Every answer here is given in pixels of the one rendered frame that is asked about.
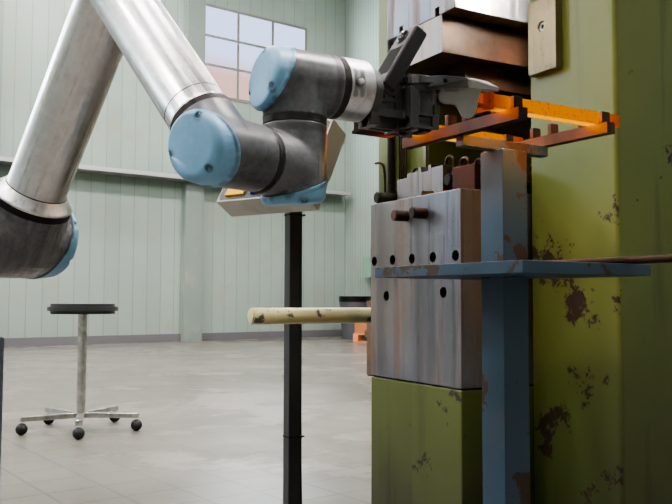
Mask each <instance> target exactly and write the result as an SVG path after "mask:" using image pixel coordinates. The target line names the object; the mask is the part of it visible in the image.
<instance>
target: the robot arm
mask: <svg viewBox="0 0 672 504"><path fill-rule="evenodd" d="M426 36H427V34H426V32H425V31H424V30H423V29H422V28H421V27H420V26H419V25H415V26H412V27H410V28H408V29H406V30H403V31H401V32H400V33H399V35H398V37H397V39H396V40H395V42H394V44H393V45H392V47H391V49H390V51H389V52H388V54H387V56H386V57H385V59H384V61H383V63H382V64H381V66H380V68H379V69H378V70H376V69H373V68H372V66H371V65H370V64H369V63H368V62H367V61H364V60H358V59H352V58H347V57H341V56H334V55H328V54H323V53H317V52H312V51H306V50H301V49H296V48H295V47H293V46H289V47H282V46H269V47H267V48H265V49H264V50H263V51H262V52H261V53H260V54H259V56H258V57H257V59H256V61H255V63H254V65H253V68H252V71H251V75H250V80H249V95H250V98H249V100H250V103H251V105H252V106H253V108H255V109H256V110H257V111H263V116H262V119H263V125H261V124H257V123H253V122H249V121H246V120H245V119H244V118H243V117H242V116H241V114H240V113H239V112H238V110H237V109H236V107H235V106H234V104H233V103H232V101H231V100H230V98H229V97H228V96H227V95H225V94H224V93H223V92H222V90H221V89H220V87H219V86H218V84H217V83H216V81H215V80H214V78H213V77H212V75H211V74H210V73H209V71H208V70H207V68H206V67H205V65H204V64H203V62H202V61H201V59H200V58H199V57H198V55H197V54H196V52H195V51H194V49H193V48H192V46H191V45H190V43H189V42H188V40H187V39H186V38H185V36H184V35H183V33H182V32H181V30H180V29H179V27H178V26H177V24H176V23H175V22H174V20H173V19H172V17H171V16H170V14H169V13H168V11H167V10H166V8H165V7H164V5H163V4H162V3H161V1H160V0H73V1H72V4H71V7H70V10H69V12H68V15H67V18H66V20H65V23H64V26H63V29H62V31H61V34H60V37H59V39H58V42H57V45H56V48H55V50H54V53H53V56H52V58H51V61H50V64H49V67H48V69H47V72H46V75H45V77H44V80H43V83H42V85H41V88H40V91H39V94H38V96H37V99H36V102H35V104H34V107H33V110H32V113H31V115H30V118H29V121H28V123H27V126H26V129H25V132H24V134H23V137H22V140H21V142H20V145H19V148H18V151H17V153H16V156H15V159H14V161H13V164H12V167H11V170H10V172H9V174H8V175H7V176H5V177H2V178H0V278H26V279H39V278H49V277H54V276H56V275H58V274H60V273H62V272H63V271H64V270H65V269H66V268H67V267H68V266H69V264H70V260H71V259H73V257H74V255H75V253H76V249H77V245H78V237H79V231H78V228H77V227H75V225H76V224H77V221H76V218H75V216H74V214H73V213H72V210H73V208H72V205H71V203H70V201H69V200H68V198H67V194H68V192H69V189H70V187H71V184H72V182H73V179H74V177H75V174H76V172H77V169H78V167H79V164H80V162H81V159H82V157H83V154H84V152H85V149H86V147H87V144H88V142H89V139H90V137H91V134H92V132H93V129H94V127H95V124H96V122H97V119H98V117H99V114H100V112H101V109H102V106H103V104H104V101H105V99H106V96H107V94H108V91H109V89H110V86H111V84H112V81H113V79H114V76H115V74H116V71H117V69H118V66H119V64H120V61H121V59H122V56H123V55H124V57H125V58H126V60H127V62H128V63H129V65H130V66H131V68H132V70H133V71H134V73H135V75H136V76H137V78H138V79H139V81H140V83H141V84H142V86H143V87H144V89H145V91H146V92H147V94H148V95H149V97H150V99H151V100H152V102H153V104H154V105H155V107H156V108H157V110H158V112H159V113H160V115H161V116H162V118H163V120H164V121H165V123H166V124H167V126H168V128H169V131H170V134H169V138H168V152H169V157H170V161H171V164H172V166H173V168H174V169H175V171H176V172H177V173H178V174H179V175H180V176H181V177H182V178H183V179H185V180H187V181H189V182H192V183H196V184H198V185H200V186H204V187H209V188H215V187H221V188H228V189H235V190H242V191H249V192H252V193H255V194H262V195H261V200H262V203H263V205H265V206H300V205H312V204H318V203H321V202H323V201H324V199H325V198H326V188H327V183H328V178H327V119H334V120H342V121H350V122H358V128H359V129H367V130H374V131H382V132H384V135H392V136H400V137H408V138H412V135H423V134H427V133H430V132H431V131H433V130H439V119H440V105H436V94H434V93H433V91H434V90H440V91H439V93H438V99H439V101H440V102H441V103H443V104H452V105H455V106H456V107H457V109H458V111H459V113H460V115H461V117H463V118H467V119H469V118H472V117H473V116H474V115H475V113H476V109H477V105H478V101H479V98H480V94H481V92H499V88H498V87H497V86H495V85H493V84H491V83H489V82H487V81H483V80H479V79H473V78H467V77H459V76H447V75H435V76H429V75H419V74H412V75H408V76H406V75H405V73H406V71H407V69H408V68H409V66H410V64H411V62H412V61H413V59H414V57H415V55H416V54H417V52H418V50H419V48H420V47H421V45H422V43H423V41H424V40H425V38H426ZM398 133H399V134H398Z"/></svg>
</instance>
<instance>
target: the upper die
mask: <svg viewBox="0 0 672 504"><path fill-rule="evenodd" d="M419 26H420V27H421V28H422V29H423V30H424V31H425V32H426V34H427V36H426V38H425V40H424V41H423V43H422V45H421V47H420V48H419V50H418V52H417V54H416V55H415V57H414V59H413V61H412V62H411V64H410V66H409V68H408V69H407V71H406V73H410V74H419V75H429V76H435V75H447V76H448V69H449V68H451V67H454V66H457V65H459V64H462V63H464V62H468V63H473V64H479V65H485V66H490V67H496V68H501V69H507V70H512V71H518V72H523V73H528V32H524V31H520V30H515V29H510V28H505V27H501V26H496V25H491V24H487V23H482V22H477V21H472V20H468V19H463V18H458V17H454V16H449V15H444V14H441V15H439V16H437V17H435V18H433V19H431V20H429V21H427V22H425V23H423V24H421V25H419Z"/></svg>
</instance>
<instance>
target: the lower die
mask: <svg viewBox="0 0 672 504"><path fill-rule="evenodd" d="M447 173H452V166H448V165H429V168H428V171H425V172H421V167H419V168H418V172H414V173H410V174H407V178H405V179H400V180H397V200H400V199H405V198H410V197H415V196H420V193H421V191H434V193H436V192H443V190H452V186H447V185H445V183H444V176H445V175H446V174H447Z"/></svg>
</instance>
